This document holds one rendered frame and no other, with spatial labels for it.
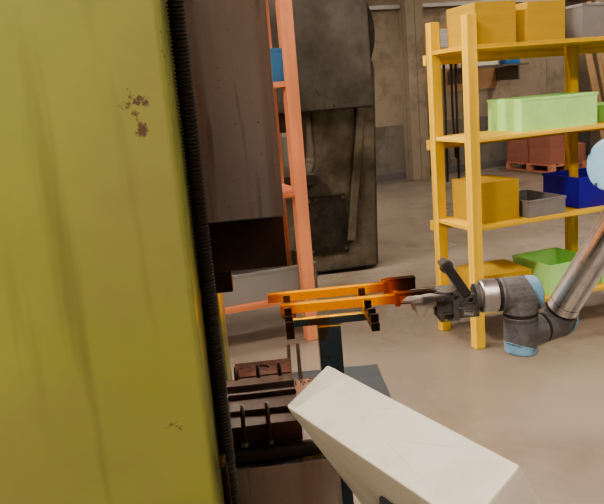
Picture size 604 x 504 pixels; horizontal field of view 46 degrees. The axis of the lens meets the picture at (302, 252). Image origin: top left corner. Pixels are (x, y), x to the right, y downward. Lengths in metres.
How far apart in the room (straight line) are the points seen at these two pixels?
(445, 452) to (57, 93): 0.60
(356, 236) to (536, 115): 2.32
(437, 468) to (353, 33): 5.18
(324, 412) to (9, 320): 0.41
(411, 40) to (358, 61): 6.17
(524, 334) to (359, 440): 1.21
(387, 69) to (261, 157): 10.92
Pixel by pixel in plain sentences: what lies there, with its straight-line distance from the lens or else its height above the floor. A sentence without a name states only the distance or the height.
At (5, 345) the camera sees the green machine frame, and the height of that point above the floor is 1.28.
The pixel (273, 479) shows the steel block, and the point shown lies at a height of 0.89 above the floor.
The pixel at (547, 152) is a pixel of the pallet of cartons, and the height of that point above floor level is 0.33.
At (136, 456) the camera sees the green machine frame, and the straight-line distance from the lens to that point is 1.01.
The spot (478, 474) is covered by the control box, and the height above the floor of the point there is 1.19.
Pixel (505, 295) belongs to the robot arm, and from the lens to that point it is 1.96.
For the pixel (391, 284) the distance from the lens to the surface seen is 2.04.
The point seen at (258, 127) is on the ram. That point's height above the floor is 1.51.
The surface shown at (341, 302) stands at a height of 1.01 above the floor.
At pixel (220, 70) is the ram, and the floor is 1.60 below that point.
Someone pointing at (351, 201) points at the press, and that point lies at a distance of 6.12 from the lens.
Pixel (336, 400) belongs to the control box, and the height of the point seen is 1.18.
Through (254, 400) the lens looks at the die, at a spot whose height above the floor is 0.99.
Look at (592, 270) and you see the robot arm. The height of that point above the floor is 1.05.
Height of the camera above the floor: 1.56
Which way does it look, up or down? 13 degrees down
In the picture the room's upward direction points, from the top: 5 degrees counter-clockwise
